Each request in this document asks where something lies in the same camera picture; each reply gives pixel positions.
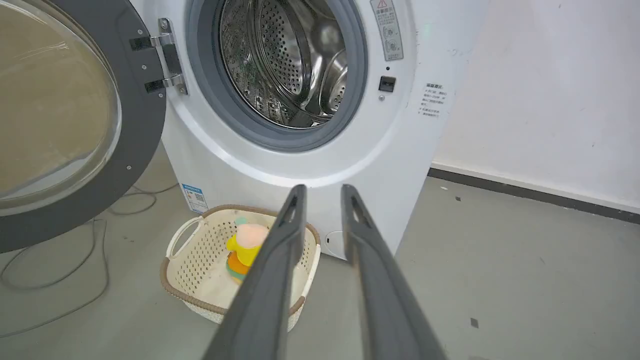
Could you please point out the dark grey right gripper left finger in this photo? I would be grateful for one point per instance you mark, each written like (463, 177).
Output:
(265, 295)

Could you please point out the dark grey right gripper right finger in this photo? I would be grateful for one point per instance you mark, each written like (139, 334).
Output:
(387, 300)

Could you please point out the white front-load washing machine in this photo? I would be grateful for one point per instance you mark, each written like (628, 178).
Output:
(400, 125)

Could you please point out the grey round washing machine door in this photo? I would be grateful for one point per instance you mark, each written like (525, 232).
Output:
(75, 120)

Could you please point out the yellow and pink plush doll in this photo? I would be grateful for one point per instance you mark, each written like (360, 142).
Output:
(245, 250)

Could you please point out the cream perforated laundry basket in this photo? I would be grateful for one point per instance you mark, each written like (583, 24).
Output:
(200, 270)

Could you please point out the dark grey wall baseboard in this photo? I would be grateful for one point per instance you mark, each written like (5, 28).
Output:
(530, 192)

